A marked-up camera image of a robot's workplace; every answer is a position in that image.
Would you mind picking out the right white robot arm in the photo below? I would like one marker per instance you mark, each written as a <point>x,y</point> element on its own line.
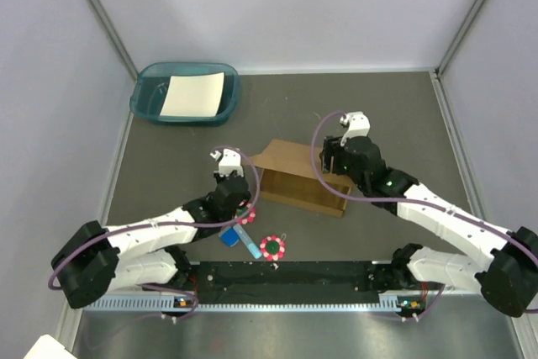
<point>497,263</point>

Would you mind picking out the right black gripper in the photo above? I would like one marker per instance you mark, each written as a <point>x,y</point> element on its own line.
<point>332,148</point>

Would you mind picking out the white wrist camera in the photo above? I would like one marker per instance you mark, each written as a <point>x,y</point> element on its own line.
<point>355,124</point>
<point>229,163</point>

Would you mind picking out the blue rectangular eraser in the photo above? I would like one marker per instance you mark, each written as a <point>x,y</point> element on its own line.
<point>229,236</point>

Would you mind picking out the white box corner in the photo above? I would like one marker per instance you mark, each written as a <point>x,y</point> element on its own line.
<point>47,347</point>

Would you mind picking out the white paper sheet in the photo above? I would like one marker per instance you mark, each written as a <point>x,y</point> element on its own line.
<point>193,96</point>

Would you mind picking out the light blue highlighter pen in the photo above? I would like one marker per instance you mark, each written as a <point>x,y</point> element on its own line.
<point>248,242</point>

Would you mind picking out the brown cardboard box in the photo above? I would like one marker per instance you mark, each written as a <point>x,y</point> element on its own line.
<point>287,177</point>

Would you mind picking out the teal plastic bin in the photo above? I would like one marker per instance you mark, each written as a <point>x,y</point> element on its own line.
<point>152,83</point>

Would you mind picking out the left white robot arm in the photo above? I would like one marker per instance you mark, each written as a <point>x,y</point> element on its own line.
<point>98,259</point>

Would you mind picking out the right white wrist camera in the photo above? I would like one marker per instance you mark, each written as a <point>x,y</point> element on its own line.
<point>355,124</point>

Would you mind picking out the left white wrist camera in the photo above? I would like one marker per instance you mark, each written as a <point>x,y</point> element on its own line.
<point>229,163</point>

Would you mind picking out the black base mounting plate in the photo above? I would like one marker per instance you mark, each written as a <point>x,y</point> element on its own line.
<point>364,276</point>

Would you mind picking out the pink green flower keychain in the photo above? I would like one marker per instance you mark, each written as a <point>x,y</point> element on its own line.
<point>245,214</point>

